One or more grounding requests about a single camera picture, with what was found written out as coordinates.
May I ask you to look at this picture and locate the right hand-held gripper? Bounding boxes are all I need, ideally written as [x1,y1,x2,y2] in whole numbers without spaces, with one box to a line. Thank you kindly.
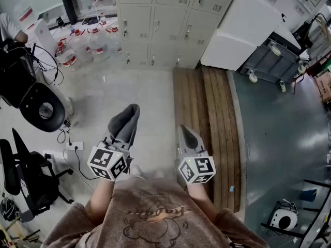
[175,125,217,185]

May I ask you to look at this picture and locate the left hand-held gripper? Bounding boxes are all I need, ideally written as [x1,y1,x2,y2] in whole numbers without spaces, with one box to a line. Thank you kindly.
[87,128,138,182]

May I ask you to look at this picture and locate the grey purple cleaning cloth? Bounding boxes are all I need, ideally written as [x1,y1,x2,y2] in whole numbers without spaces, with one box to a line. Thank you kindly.
[107,103,141,147]

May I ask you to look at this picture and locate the person's right forearm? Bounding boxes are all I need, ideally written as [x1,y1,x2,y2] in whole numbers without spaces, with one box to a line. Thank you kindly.
[185,182,220,226]

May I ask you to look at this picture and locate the person's left forearm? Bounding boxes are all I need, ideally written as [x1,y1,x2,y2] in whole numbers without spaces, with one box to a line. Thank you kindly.
[84,174,117,227]

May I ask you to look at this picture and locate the person's white left shoe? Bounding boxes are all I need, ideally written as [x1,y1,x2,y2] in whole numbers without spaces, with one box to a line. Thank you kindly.
[129,165,144,177]

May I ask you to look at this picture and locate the wooden plank platform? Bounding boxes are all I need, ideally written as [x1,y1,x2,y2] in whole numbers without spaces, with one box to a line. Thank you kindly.
[172,67,243,213]

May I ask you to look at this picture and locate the white power strip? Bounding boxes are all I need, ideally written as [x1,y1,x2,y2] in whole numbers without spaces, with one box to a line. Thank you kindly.
[66,141,84,151]

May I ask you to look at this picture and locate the person's brown printed shirt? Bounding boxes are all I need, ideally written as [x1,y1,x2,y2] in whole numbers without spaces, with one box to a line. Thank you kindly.
[40,177,269,248]

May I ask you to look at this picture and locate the black office chair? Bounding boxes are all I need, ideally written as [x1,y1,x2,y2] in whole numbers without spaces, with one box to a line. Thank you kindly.
[0,128,74,222]

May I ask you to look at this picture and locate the black round machine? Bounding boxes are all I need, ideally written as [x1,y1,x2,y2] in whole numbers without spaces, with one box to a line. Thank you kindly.
[0,39,67,133]

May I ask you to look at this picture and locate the grey wheeled cart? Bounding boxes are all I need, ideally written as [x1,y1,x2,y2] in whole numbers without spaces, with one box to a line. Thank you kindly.
[240,32,310,92]

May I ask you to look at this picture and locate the white round device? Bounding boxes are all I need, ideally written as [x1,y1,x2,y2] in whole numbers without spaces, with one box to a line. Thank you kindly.
[268,200,300,232]

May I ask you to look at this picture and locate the grey metal locker unit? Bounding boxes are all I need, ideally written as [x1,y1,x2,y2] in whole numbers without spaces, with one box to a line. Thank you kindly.
[115,0,240,69]

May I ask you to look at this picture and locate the white carton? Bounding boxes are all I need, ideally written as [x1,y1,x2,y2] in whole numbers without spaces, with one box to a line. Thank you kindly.
[33,19,59,58]

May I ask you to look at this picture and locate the large white box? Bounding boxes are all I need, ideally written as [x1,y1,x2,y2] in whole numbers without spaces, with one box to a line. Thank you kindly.
[200,0,302,71]

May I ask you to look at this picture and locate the blue box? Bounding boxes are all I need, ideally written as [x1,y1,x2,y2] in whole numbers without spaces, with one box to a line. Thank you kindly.
[299,189,318,203]

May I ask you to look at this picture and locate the brown cardboard box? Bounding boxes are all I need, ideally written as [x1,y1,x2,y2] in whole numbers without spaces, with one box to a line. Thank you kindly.
[314,72,331,103]

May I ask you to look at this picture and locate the cluttered metal shelf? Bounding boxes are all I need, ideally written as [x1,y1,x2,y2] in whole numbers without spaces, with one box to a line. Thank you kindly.
[292,13,331,61]

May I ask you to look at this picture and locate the black plugged power cable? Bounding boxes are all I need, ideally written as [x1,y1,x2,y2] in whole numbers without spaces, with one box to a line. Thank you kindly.
[74,146,100,181]

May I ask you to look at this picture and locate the black power adapter with cable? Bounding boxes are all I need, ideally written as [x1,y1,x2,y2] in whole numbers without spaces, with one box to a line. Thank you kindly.
[57,119,72,144]

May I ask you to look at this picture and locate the white floor cable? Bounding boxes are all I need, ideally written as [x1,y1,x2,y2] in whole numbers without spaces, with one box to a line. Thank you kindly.
[63,148,94,193]

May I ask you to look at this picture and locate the black looped cable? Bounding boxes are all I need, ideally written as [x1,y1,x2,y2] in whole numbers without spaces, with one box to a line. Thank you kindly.
[32,44,65,86]

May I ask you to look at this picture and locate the black metal frame table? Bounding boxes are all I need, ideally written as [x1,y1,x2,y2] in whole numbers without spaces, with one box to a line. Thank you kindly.
[261,179,331,248]

